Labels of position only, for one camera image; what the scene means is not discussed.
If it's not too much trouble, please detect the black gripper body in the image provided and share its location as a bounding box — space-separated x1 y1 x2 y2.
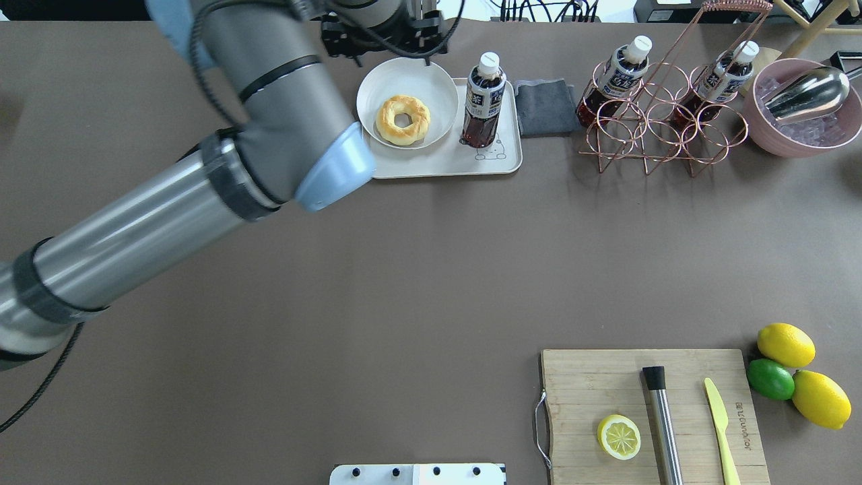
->
320 10 449 67

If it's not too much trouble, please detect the tea bottle white cap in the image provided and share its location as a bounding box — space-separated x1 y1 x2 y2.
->
461 51 506 150

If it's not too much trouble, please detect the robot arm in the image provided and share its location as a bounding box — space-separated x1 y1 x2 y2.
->
1 1 457 370

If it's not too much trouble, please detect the white tray with bear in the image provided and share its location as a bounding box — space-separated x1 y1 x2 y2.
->
364 82 523 179

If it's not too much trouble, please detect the tea bottle in rack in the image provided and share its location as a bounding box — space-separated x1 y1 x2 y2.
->
576 36 653 128

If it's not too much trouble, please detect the tea bottle at edge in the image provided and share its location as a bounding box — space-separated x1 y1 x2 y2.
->
669 40 760 130

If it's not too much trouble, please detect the white round plate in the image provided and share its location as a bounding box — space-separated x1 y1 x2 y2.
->
355 57 463 150

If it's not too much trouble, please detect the glazed donut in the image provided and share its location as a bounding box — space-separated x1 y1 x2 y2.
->
375 94 431 146

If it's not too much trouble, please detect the grey folded cloth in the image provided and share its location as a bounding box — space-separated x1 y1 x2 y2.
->
515 79 582 137

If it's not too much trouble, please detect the wooden cutting board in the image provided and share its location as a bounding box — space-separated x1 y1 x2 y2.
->
541 349 770 484

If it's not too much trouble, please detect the pink bowl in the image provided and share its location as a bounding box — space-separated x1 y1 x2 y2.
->
743 59 860 158

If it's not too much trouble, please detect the steel ice scoop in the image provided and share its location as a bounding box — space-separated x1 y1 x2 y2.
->
764 65 851 125

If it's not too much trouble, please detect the steel muddler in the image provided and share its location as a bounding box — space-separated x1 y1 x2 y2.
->
641 366 684 484

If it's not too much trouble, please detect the black scale device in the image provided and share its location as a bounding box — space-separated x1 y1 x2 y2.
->
828 51 862 81

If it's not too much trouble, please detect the half lemon slice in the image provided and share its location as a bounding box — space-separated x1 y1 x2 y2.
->
597 414 642 461

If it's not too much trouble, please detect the yellow lemon upper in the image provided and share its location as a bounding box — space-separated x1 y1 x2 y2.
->
757 322 816 368

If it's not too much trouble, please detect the yellow lemon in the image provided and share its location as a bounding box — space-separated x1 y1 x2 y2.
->
791 370 852 430
757 322 816 368

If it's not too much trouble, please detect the yellow plastic knife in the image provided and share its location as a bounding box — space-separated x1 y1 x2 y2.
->
703 377 741 485

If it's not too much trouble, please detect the green lime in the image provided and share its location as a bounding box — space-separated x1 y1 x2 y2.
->
746 358 795 400

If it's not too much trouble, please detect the yellow lemon lower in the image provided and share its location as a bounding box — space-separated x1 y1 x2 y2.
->
791 370 852 430

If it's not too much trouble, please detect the copper wire bottle rack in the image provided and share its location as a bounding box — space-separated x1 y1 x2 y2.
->
579 1 772 177

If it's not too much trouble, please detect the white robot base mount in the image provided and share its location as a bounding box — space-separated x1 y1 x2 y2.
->
329 463 507 484

